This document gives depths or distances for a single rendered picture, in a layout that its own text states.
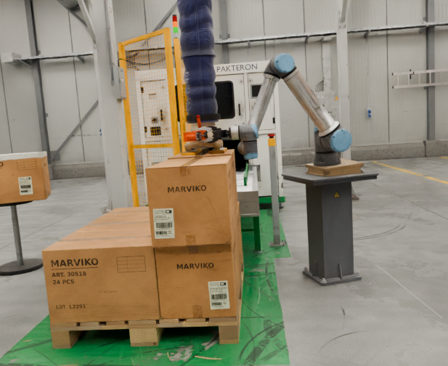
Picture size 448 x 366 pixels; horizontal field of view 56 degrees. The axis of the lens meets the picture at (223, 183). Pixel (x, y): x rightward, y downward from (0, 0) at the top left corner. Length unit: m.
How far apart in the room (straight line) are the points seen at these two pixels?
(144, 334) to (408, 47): 11.64
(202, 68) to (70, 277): 1.52
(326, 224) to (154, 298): 1.31
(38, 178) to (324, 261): 2.42
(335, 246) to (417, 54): 10.44
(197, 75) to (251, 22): 9.74
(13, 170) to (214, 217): 2.26
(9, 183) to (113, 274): 1.86
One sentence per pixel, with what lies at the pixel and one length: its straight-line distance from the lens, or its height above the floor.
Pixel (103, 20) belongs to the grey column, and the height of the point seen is 2.20.
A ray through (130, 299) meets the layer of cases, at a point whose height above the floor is 0.26.
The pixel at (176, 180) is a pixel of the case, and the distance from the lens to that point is 2.07.
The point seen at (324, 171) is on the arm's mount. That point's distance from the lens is 2.90.
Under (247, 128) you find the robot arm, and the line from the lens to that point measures 2.65.
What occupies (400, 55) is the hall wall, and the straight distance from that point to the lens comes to 12.99.
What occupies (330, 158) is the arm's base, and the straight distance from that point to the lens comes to 2.99.
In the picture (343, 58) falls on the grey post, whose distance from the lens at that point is 6.36.
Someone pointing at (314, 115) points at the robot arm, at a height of 1.15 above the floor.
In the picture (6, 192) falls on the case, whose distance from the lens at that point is 3.97.
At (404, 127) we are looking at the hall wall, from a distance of 12.90.
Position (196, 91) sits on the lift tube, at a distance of 2.87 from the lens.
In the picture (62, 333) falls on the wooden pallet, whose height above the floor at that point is 0.09.
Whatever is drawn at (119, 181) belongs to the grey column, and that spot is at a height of 0.67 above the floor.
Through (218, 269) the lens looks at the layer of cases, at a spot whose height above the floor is 0.40.
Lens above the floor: 1.10
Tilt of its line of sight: 7 degrees down
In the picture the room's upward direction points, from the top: 4 degrees counter-clockwise
